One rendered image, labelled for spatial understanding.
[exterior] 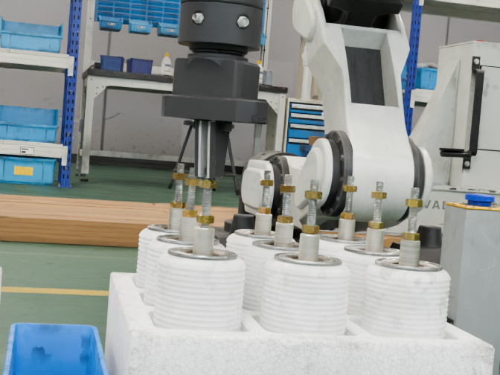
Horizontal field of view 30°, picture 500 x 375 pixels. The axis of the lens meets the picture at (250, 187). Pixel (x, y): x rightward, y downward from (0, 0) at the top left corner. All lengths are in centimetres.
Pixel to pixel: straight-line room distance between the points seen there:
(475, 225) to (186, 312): 47
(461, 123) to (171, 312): 263
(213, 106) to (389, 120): 62
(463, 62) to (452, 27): 691
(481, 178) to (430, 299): 250
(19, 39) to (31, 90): 371
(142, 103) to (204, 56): 851
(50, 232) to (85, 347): 177
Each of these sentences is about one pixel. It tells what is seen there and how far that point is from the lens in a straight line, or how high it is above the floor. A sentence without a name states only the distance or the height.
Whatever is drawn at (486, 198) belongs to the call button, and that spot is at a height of 33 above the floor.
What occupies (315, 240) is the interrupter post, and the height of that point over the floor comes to 27.
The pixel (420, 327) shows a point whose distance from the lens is 104.
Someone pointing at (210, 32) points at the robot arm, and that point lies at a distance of 97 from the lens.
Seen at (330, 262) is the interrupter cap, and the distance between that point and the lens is 101.
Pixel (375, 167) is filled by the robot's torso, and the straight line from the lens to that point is 149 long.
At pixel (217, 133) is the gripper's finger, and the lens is 99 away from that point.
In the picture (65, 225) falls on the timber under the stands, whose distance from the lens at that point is 301.
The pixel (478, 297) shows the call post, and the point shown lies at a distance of 129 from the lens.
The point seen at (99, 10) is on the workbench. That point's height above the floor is 123.
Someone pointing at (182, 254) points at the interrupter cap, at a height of 25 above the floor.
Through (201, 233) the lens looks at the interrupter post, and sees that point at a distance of 100.
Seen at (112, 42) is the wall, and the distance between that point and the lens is 948.
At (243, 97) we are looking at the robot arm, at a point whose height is 42.
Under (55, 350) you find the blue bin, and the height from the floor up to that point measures 9.
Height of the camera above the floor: 38
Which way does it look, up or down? 3 degrees down
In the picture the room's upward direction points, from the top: 5 degrees clockwise
